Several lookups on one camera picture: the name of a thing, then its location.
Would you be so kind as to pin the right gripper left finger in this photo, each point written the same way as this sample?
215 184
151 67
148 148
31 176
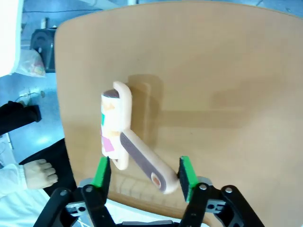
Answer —
101 175

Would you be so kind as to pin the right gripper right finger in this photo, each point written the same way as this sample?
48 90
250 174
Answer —
188 175

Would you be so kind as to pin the cream lint roller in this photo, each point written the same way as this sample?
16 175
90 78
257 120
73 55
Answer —
113 123

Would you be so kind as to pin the white sleeved person forearm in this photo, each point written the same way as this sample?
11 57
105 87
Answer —
11 179

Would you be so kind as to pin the person hand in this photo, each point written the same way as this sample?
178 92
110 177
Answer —
40 175

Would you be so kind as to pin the person black trouser leg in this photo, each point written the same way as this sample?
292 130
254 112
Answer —
59 160
16 118

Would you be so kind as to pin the person torso white coat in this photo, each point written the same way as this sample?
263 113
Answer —
21 208

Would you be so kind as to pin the light wooden side table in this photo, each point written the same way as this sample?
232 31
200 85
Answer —
201 82

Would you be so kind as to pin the clear plastic bag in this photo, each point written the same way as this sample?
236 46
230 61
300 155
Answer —
32 63

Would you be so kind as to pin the black grey machine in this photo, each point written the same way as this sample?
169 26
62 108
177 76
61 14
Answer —
43 47

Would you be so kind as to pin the white cabinet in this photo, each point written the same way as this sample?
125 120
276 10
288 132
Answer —
8 35

